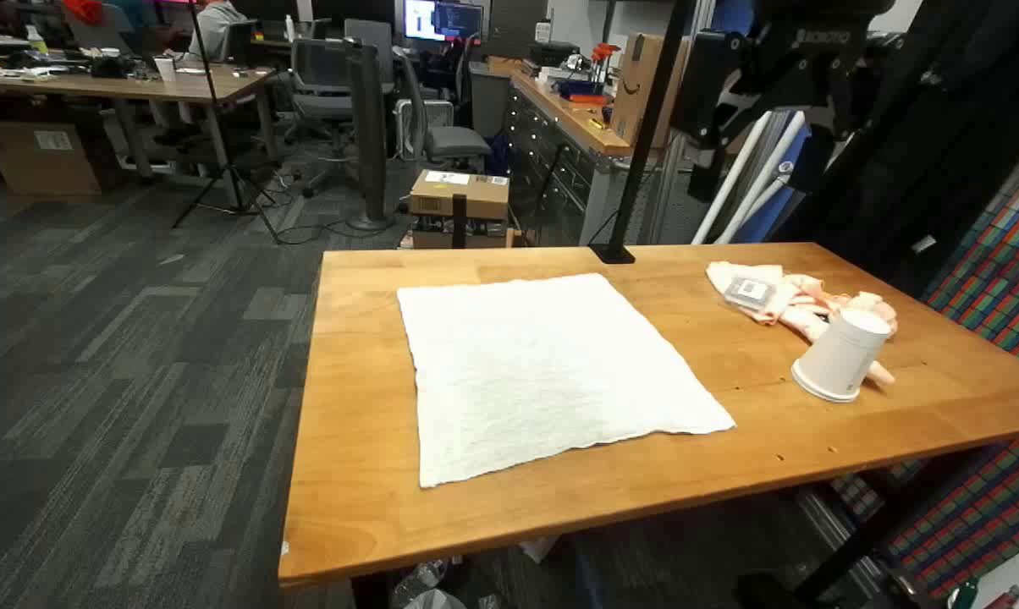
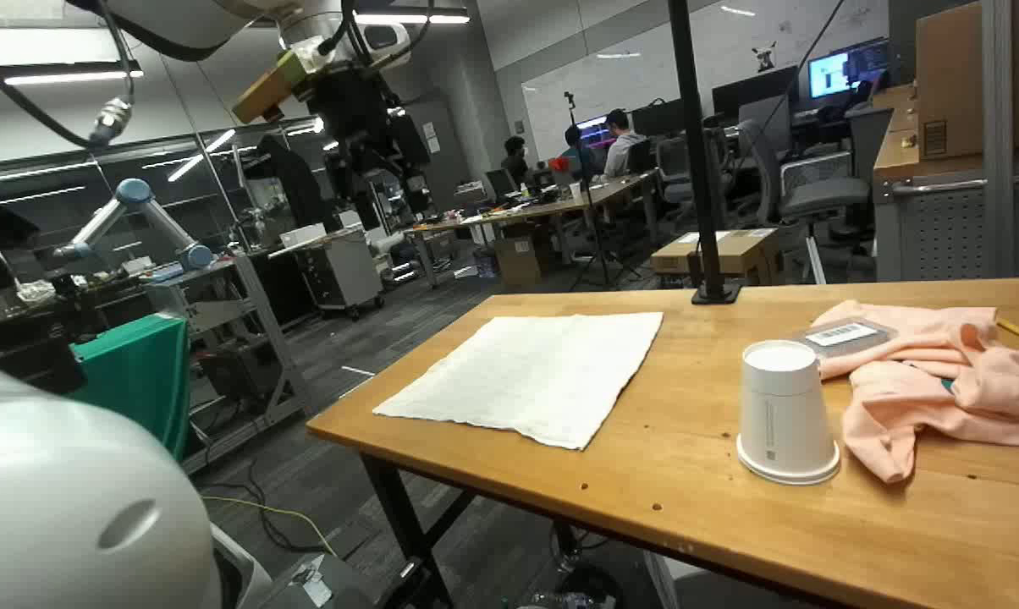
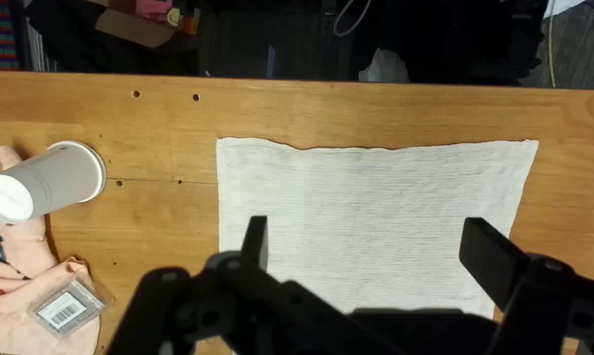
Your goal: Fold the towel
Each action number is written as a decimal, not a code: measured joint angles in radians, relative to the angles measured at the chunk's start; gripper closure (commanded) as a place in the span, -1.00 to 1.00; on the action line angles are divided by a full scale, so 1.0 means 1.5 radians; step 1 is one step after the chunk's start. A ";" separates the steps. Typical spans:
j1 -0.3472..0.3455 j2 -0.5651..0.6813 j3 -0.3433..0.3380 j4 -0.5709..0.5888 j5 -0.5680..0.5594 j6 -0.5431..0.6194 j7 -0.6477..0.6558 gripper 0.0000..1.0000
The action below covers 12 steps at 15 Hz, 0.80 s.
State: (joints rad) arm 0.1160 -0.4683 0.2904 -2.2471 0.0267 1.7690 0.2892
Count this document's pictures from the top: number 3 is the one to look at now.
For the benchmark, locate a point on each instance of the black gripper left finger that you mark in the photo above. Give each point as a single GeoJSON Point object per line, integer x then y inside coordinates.
{"type": "Point", "coordinates": [244, 308]}

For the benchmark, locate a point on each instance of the white crumpled bag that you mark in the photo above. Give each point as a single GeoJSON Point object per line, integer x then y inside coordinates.
{"type": "Point", "coordinates": [384, 67]}

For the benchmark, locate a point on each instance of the open brown cardboard box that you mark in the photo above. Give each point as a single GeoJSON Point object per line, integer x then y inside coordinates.
{"type": "Point", "coordinates": [135, 27]}

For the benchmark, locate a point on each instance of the white cloth towel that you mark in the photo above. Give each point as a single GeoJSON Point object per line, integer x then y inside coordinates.
{"type": "Point", "coordinates": [376, 197]}

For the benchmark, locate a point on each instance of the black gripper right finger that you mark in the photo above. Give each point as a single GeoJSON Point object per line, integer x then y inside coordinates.
{"type": "Point", "coordinates": [545, 296]}

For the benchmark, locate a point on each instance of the pink object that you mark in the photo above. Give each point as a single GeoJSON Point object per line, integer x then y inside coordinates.
{"type": "Point", "coordinates": [155, 8]}

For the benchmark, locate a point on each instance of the pink cloth garment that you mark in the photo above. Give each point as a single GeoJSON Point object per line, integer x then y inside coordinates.
{"type": "Point", "coordinates": [21, 268]}

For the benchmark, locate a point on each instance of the clear plastic barcode tag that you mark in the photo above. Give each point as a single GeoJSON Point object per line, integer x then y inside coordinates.
{"type": "Point", "coordinates": [66, 308]}

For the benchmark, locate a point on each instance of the white paper cup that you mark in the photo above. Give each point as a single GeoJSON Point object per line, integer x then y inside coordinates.
{"type": "Point", "coordinates": [52, 179]}

